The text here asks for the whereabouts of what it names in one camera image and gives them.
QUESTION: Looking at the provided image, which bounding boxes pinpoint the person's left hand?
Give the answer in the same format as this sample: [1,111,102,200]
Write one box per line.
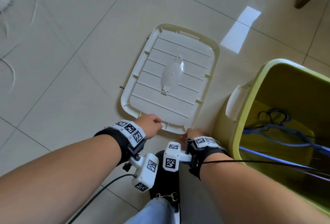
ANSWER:
[134,114,163,141]

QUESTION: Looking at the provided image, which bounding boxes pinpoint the person's right hand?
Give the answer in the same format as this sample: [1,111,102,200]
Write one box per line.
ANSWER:
[180,128,209,142]

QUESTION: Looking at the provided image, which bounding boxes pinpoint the white plastic bin lid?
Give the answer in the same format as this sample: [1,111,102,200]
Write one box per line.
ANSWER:
[120,24,220,135]

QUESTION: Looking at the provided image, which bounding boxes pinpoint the person's right forearm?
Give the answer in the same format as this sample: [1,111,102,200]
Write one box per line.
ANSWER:
[199,154,330,224]

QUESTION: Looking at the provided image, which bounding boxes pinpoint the person's left forearm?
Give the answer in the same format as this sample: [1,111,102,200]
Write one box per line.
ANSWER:
[0,136,122,224]

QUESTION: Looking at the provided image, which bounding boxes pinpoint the black shoe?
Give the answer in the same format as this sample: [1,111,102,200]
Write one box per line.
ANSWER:
[149,150,180,224]

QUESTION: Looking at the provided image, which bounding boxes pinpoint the blue jeans leg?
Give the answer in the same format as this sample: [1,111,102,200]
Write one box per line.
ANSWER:
[124,198,176,224]

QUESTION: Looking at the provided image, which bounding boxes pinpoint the yellow-green plastic storage bin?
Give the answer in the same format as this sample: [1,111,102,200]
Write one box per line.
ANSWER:
[213,59,330,216]

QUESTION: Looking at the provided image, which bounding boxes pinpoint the white right wrist camera rig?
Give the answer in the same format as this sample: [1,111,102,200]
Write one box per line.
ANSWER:
[162,136,222,172]

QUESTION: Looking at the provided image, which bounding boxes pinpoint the white wrist camera rig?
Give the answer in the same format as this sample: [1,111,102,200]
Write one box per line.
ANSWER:
[111,120,159,193]
[162,136,222,172]

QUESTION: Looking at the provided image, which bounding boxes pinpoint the black right wrist strap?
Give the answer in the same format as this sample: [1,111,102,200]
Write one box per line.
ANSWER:
[187,146,231,181]

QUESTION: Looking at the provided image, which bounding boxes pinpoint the black wrist strap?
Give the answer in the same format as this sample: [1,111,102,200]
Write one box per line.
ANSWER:
[187,146,231,181]
[93,127,146,167]

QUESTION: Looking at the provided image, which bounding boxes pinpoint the black left wrist strap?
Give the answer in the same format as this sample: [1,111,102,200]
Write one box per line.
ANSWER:
[93,127,146,167]

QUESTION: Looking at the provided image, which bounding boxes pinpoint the white left wrist camera rig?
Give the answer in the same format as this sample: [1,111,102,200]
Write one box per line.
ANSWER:
[111,120,159,193]

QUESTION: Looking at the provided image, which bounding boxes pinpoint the black right camera cable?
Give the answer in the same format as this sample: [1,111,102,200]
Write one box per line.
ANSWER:
[179,160,330,174]

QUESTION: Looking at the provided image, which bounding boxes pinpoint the black camera cable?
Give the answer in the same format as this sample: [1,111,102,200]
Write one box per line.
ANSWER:
[179,160,330,174]
[67,174,138,224]

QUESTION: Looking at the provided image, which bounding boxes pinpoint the black left camera cable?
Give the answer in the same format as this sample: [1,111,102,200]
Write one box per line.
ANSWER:
[67,174,138,224]

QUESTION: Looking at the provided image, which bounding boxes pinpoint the black wire hanger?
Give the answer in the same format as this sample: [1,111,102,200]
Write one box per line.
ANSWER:
[257,108,292,127]

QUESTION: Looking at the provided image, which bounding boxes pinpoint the blue wire hangers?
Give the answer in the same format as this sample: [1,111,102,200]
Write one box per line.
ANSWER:
[239,118,330,178]

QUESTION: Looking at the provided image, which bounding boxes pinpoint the thin white cord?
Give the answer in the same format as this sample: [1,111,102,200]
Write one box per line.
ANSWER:
[0,0,39,95]

